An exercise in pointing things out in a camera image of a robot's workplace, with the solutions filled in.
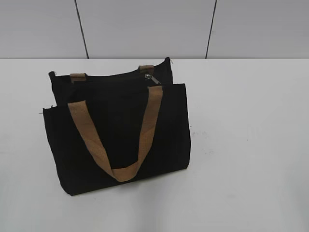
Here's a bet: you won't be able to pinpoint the black bag with tan handles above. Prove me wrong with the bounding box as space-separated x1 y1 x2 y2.
43 58 191 196

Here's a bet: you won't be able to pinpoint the silver zipper pull with ring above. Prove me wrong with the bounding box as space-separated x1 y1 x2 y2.
145 74 161 85

